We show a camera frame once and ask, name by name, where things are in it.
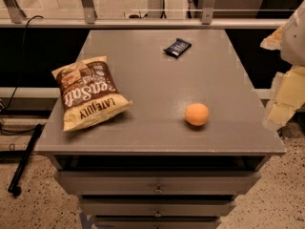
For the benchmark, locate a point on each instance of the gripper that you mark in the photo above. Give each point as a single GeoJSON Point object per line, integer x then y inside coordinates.
{"type": "Point", "coordinates": [294, 43]}

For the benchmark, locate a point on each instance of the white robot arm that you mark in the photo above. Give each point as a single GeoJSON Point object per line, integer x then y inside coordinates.
{"type": "Point", "coordinates": [289, 39]}

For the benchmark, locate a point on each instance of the orange fruit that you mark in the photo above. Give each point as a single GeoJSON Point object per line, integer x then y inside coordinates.
{"type": "Point", "coordinates": [197, 114]}

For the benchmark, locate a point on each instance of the grey drawer cabinet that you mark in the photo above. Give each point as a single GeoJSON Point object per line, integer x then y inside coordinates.
{"type": "Point", "coordinates": [153, 134]}

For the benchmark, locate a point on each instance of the dark blue snack wrapper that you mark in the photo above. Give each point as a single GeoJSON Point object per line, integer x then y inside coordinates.
{"type": "Point", "coordinates": [177, 48]}

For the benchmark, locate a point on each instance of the Late July chips bag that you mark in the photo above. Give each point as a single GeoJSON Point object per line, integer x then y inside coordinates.
{"type": "Point", "coordinates": [88, 92]}

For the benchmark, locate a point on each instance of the middle grey drawer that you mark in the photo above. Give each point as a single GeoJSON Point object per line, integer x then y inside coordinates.
{"type": "Point", "coordinates": [157, 207]}

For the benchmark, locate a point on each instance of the grey drawer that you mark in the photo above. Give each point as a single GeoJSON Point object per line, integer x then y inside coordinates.
{"type": "Point", "coordinates": [156, 183]}
{"type": "Point", "coordinates": [157, 207]}
{"type": "Point", "coordinates": [161, 223]}

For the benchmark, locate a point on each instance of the top grey drawer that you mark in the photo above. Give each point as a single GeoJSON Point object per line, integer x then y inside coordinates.
{"type": "Point", "coordinates": [156, 183]}

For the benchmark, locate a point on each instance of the bottom grey drawer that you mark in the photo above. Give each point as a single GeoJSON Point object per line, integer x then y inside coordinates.
{"type": "Point", "coordinates": [161, 223]}

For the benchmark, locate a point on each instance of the black pole on floor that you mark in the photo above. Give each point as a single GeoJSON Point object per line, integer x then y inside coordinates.
{"type": "Point", "coordinates": [14, 188]}

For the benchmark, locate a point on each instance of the metal railing frame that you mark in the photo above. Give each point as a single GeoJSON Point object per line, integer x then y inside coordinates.
{"type": "Point", "coordinates": [103, 14]}

